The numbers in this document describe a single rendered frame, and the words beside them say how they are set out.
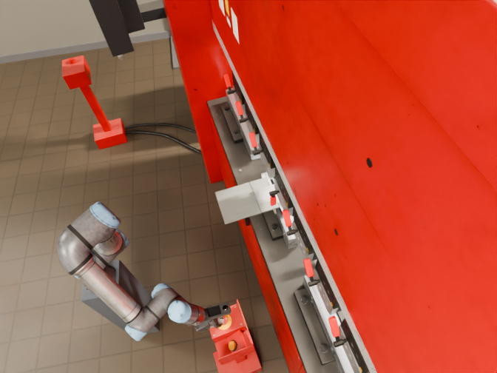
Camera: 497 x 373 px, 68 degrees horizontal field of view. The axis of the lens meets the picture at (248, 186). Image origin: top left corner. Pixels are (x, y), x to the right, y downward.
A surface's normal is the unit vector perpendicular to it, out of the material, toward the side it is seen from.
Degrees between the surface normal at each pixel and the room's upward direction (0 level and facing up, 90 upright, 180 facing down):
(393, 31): 90
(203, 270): 0
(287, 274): 0
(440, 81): 90
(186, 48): 90
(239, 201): 0
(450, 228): 90
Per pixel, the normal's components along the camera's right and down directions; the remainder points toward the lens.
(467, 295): -0.95, 0.29
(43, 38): 0.17, 0.81
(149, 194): -0.06, -0.55
